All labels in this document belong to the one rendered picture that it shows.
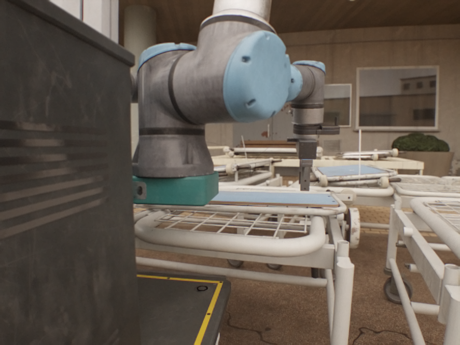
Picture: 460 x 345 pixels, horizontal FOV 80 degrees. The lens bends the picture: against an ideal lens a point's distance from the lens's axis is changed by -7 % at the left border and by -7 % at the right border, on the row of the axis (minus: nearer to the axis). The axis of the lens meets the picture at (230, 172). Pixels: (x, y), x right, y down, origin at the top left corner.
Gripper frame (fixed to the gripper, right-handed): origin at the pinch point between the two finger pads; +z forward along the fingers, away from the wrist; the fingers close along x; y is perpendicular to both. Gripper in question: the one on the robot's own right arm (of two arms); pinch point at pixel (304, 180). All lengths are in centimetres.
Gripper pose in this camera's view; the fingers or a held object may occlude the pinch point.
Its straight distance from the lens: 90.8
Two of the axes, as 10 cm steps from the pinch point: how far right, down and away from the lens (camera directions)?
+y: -9.9, -0.2, 1.6
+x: -1.6, 2.9, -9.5
